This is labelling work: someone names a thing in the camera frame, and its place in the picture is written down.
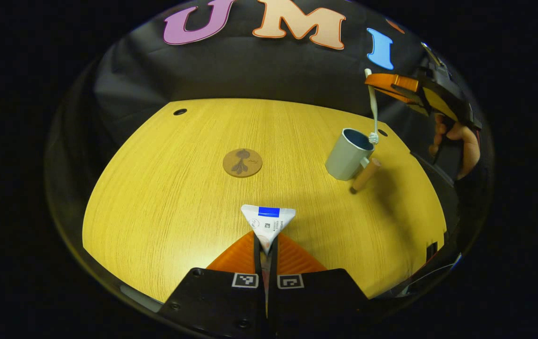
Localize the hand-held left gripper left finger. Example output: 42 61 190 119
158 231 267 337

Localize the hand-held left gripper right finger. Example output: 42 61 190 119
268 233 373 337

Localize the pale green toothbrush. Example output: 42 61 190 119
364 69 380 145

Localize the grey-blue cup with wooden handle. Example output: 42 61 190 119
325 128 382 194

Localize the white toothpaste tube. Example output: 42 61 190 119
241 204 297 257

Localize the round wooden coaster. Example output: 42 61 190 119
223 148 263 178

